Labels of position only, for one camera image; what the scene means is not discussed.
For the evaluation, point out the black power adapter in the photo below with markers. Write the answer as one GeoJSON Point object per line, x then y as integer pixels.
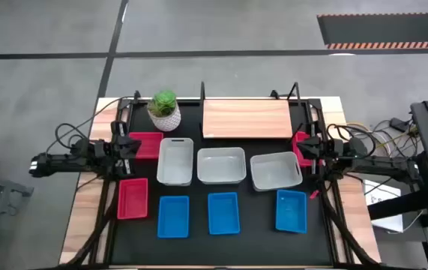
{"type": "Point", "coordinates": [399, 123]}

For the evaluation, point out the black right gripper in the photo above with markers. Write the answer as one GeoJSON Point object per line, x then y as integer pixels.
{"type": "Point", "coordinates": [322, 150]}

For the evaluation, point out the succulent in patterned white pot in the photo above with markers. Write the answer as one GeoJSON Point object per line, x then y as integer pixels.
{"type": "Point", "coordinates": [165, 120]}

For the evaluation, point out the white paper sheet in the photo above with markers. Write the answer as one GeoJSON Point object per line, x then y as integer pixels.
{"type": "Point", "coordinates": [380, 189]}

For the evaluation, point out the grey plastic basket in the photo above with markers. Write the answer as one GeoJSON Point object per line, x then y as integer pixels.
{"type": "Point", "coordinates": [275, 172]}
{"type": "Point", "coordinates": [221, 167]}
{"type": "Point", "coordinates": [175, 163]}

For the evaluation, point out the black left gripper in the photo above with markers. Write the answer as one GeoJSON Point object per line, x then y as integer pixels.
{"type": "Point", "coordinates": [120, 150]}

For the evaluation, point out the red plastic basket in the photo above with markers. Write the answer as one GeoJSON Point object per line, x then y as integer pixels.
{"type": "Point", "coordinates": [303, 162]}
{"type": "Point", "coordinates": [151, 147]}
{"type": "Point", "coordinates": [132, 198]}

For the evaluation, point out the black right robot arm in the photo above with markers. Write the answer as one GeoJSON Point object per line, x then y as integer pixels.
{"type": "Point", "coordinates": [378, 165]}

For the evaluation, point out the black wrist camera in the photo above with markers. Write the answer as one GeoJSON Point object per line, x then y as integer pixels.
{"type": "Point", "coordinates": [103, 149]}
{"type": "Point", "coordinates": [331, 148]}

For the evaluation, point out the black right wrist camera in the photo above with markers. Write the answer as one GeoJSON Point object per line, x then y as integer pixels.
{"type": "Point", "coordinates": [331, 148]}

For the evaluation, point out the wooden shelf with black frame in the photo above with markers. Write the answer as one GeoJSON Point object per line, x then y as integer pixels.
{"type": "Point", "coordinates": [247, 118]}

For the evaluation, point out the black metal rig frame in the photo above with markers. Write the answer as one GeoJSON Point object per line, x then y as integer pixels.
{"type": "Point", "coordinates": [107, 225]}

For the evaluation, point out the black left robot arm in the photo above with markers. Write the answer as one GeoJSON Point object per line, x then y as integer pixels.
{"type": "Point", "coordinates": [63, 163]}

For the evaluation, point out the blue plastic basket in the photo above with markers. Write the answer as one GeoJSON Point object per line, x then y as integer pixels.
{"type": "Point", "coordinates": [223, 213]}
{"type": "Point", "coordinates": [173, 217]}
{"type": "Point", "coordinates": [291, 212]}

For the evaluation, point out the black table mat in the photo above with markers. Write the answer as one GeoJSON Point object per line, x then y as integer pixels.
{"type": "Point", "coordinates": [251, 247]}

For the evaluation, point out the black mat with hazard stripes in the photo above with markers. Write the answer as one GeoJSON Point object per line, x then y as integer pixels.
{"type": "Point", "coordinates": [386, 30]}

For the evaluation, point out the small red clip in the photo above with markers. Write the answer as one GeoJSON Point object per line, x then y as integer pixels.
{"type": "Point", "coordinates": [314, 194]}

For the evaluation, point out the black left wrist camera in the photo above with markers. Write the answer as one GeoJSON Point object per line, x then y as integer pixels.
{"type": "Point", "coordinates": [103, 149]}

